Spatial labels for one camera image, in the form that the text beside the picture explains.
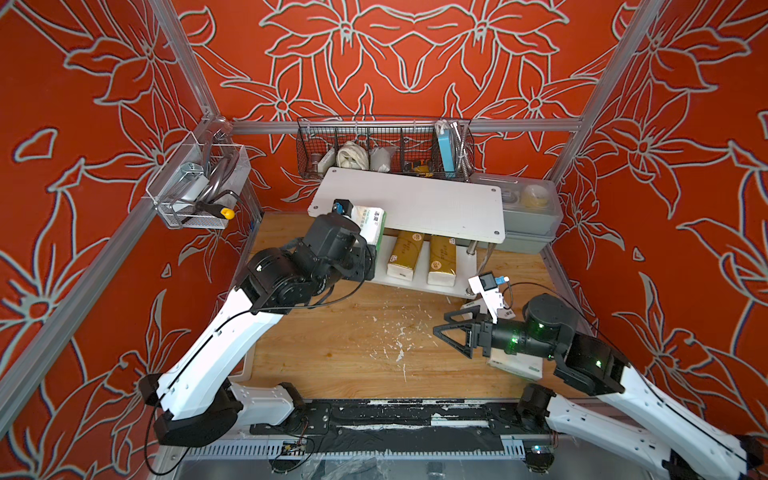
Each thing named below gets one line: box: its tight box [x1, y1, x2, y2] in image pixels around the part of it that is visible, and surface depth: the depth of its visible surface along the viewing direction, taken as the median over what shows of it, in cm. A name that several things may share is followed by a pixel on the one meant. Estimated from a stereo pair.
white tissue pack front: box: [349, 205, 387, 251], surface depth 60 cm
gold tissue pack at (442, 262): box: [427, 235, 457, 287], surface depth 90 cm
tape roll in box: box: [522, 184, 550, 208], surface depth 102 cm
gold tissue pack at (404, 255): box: [386, 230, 425, 281], surface depth 93 cm
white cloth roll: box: [336, 141, 369, 170], surface depth 91 cm
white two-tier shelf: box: [307, 167, 506, 298], surface depth 79 cm
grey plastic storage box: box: [470, 173, 564, 255], surface depth 101 cm
